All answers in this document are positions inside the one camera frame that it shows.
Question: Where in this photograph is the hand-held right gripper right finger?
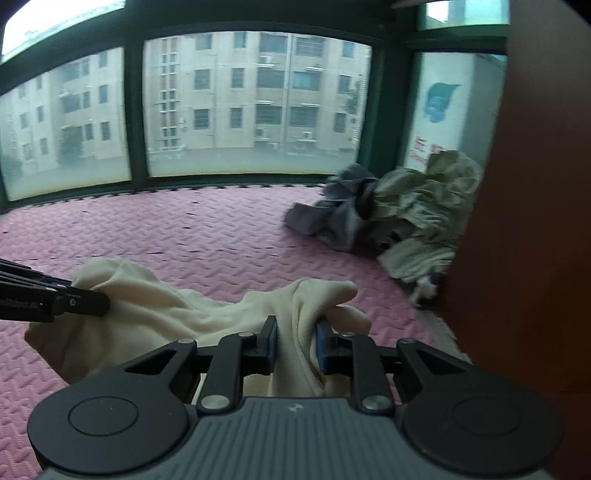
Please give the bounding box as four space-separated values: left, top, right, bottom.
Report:
315 320 474 414

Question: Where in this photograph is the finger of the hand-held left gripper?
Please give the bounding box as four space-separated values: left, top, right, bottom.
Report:
0 258 71 290
0 284 110 322

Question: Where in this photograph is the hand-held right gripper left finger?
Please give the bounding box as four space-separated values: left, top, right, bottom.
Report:
124 315 280 416

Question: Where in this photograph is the cream long-sleeve garment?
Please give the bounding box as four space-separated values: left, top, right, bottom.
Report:
24 258 372 398

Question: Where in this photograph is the small white cloth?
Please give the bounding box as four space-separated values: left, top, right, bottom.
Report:
411 272 439 308

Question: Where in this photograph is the pink foam puzzle mat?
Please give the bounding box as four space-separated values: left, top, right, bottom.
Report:
0 182 472 480

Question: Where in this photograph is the pale grey-green garment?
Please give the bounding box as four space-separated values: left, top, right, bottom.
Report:
378 224 458 283

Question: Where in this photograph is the grey garment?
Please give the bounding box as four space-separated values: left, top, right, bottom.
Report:
284 162 384 254

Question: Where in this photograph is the olive crumpled garment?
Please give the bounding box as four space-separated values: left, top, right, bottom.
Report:
369 148 482 232

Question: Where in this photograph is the brown wooden panel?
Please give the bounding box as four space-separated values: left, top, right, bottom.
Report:
436 0 591 480

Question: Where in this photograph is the beige apartment building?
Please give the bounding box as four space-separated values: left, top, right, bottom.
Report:
0 30 372 195

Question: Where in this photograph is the green window frame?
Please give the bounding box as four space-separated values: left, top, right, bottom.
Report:
0 0 509 215

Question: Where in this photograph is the white wall poster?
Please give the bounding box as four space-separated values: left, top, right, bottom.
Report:
409 52 509 178

